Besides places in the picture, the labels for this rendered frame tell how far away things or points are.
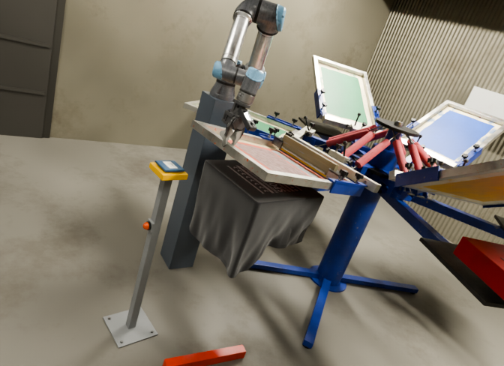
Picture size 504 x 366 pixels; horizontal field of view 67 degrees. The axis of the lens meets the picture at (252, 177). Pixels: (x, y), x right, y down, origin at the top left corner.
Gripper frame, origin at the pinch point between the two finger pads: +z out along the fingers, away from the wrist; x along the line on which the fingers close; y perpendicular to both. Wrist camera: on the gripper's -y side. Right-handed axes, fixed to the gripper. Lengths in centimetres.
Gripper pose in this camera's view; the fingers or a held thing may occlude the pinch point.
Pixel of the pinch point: (229, 145)
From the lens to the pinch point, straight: 172.9
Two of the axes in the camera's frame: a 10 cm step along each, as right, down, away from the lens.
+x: -6.8, -1.0, -7.2
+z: -4.0, 8.8, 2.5
